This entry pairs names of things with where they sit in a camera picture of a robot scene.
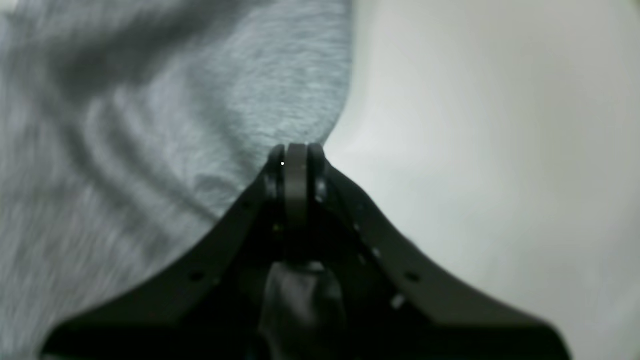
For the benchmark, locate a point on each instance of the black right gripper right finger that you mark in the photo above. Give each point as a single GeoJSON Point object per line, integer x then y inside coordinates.
{"type": "Point", "coordinates": [399, 304]}

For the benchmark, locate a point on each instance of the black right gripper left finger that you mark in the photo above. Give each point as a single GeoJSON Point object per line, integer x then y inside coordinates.
{"type": "Point", "coordinates": [204, 306]}

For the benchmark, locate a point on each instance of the grey T-shirt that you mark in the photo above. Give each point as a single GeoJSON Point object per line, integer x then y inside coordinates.
{"type": "Point", "coordinates": [128, 128]}

